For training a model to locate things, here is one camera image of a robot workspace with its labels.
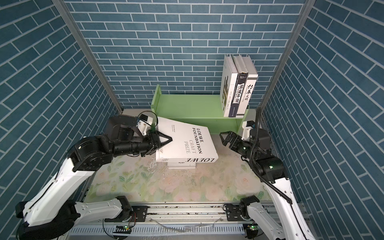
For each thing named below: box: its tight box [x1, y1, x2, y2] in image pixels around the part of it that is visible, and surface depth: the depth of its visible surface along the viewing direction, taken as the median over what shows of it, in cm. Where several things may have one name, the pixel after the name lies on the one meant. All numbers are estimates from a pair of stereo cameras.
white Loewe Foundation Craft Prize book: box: [156, 116, 219, 163], surface depth 64 cm
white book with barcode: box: [167, 162, 196, 169], surface depth 90 cm
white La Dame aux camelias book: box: [220, 54, 238, 117], surface depth 69 cm
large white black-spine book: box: [236, 55, 259, 118], surface depth 67 cm
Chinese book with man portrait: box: [228, 55, 249, 118], surface depth 68 cm
